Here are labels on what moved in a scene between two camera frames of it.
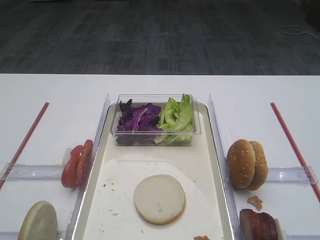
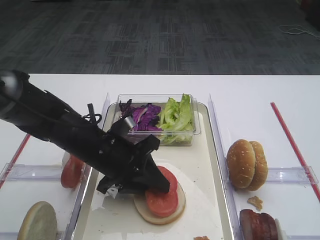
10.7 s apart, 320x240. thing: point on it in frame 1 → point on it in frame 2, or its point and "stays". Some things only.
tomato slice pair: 83,154 → 162,203
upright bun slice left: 40,222 stays
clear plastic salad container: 155,120 stays
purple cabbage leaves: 133,118 stays
